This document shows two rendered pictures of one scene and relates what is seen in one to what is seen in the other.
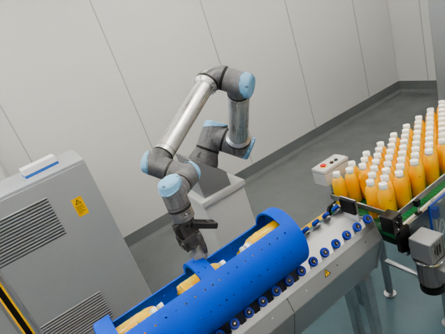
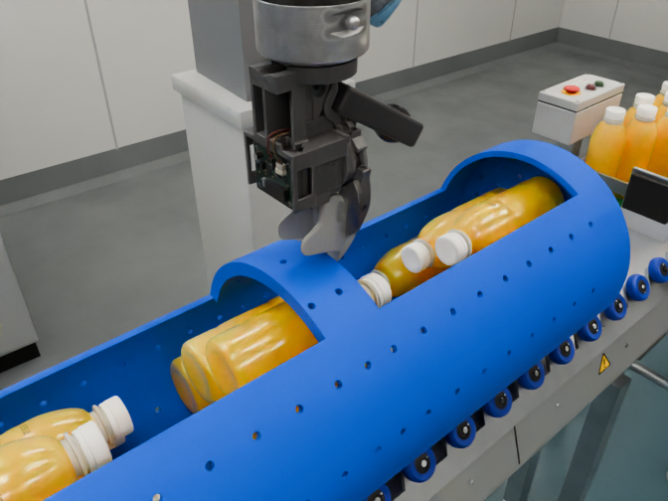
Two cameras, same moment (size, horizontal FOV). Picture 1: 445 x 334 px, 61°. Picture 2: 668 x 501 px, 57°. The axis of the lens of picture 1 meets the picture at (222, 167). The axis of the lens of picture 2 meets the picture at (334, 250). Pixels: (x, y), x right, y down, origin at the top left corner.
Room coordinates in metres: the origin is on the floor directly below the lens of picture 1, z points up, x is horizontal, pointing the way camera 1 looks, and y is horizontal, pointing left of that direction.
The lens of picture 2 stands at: (0.81, 0.31, 1.58)
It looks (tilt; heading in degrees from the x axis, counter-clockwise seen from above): 34 degrees down; 345
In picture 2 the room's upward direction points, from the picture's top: straight up
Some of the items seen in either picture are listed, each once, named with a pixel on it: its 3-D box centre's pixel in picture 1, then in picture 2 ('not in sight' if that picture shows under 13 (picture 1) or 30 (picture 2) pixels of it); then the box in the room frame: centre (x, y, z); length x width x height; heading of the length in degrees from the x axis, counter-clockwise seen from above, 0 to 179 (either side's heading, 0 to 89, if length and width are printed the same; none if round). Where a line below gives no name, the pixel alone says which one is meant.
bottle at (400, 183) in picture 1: (401, 190); not in sight; (1.63, -0.81, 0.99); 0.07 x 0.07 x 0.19
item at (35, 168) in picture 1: (39, 166); not in sight; (2.73, 1.25, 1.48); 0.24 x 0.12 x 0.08; 122
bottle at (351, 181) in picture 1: (352, 185); (633, 155); (1.83, -0.64, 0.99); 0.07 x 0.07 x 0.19
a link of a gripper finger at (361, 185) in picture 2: (200, 243); (346, 190); (1.28, 0.18, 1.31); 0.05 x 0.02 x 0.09; 25
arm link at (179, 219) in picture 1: (182, 213); (314, 27); (1.29, 0.20, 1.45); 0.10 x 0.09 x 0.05; 25
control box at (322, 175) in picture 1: (331, 169); (578, 107); (1.99, -0.59, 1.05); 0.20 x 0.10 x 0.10; 115
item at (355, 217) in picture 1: (349, 209); (647, 206); (1.64, -0.53, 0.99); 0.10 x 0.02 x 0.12; 25
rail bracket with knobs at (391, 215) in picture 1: (391, 222); not in sight; (1.47, -0.66, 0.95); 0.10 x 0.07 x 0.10; 25
